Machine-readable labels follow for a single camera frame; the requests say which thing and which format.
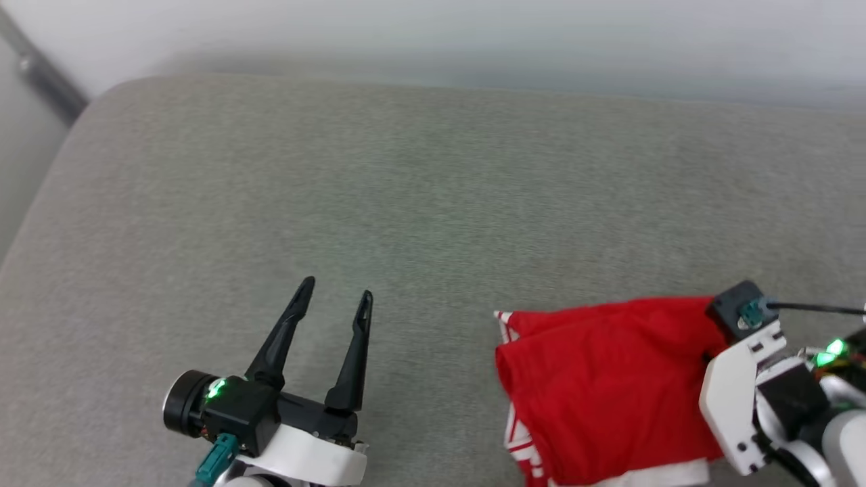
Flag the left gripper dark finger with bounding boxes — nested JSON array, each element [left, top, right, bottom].
[[324, 289, 375, 415], [244, 275, 317, 391]]

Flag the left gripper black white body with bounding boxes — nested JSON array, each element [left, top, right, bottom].
[[233, 394, 370, 487]]

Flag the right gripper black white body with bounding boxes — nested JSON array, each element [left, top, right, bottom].
[[698, 321, 789, 478]]

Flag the red and white shorts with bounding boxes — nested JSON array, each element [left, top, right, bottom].
[[493, 296, 735, 487]]

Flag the grey fabric sofa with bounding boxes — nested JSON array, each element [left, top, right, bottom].
[[0, 71, 866, 487]]

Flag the dark grey metal bar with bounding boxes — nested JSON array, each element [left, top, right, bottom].
[[0, 5, 90, 127]]

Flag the teal cable connector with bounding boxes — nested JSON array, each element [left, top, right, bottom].
[[739, 298, 780, 330], [194, 433, 242, 487]]

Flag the thin black cable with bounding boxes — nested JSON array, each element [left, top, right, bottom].
[[768, 301, 866, 317]]

